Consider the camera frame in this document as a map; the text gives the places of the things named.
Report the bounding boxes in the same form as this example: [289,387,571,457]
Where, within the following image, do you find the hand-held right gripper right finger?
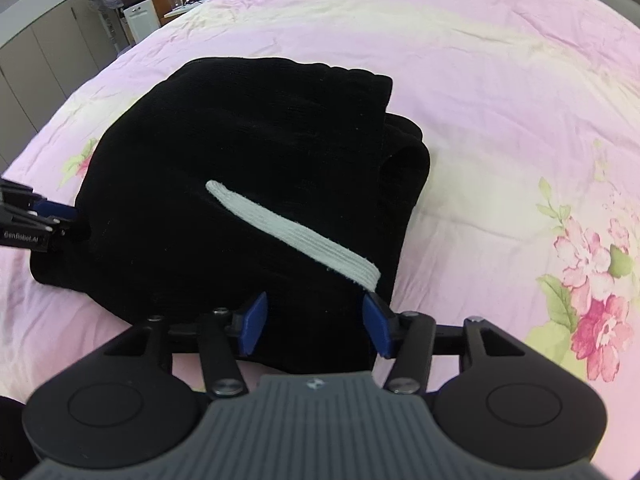
[362,292,527,397]

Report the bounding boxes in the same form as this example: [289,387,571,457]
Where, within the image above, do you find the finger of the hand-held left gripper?
[0,175,81,227]

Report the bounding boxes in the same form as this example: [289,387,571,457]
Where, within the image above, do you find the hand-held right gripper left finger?
[102,291,269,400]

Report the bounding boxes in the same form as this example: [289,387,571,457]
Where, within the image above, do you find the black pants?
[30,56,432,376]

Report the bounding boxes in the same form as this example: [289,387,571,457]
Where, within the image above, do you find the beige wardrobe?
[0,0,121,136]

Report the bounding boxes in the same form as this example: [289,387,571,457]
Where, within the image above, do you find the small white cabinet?
[122,2,163,45]

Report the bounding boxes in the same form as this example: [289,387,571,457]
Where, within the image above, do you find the pink floral bed sheet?
[0,0,640,411]

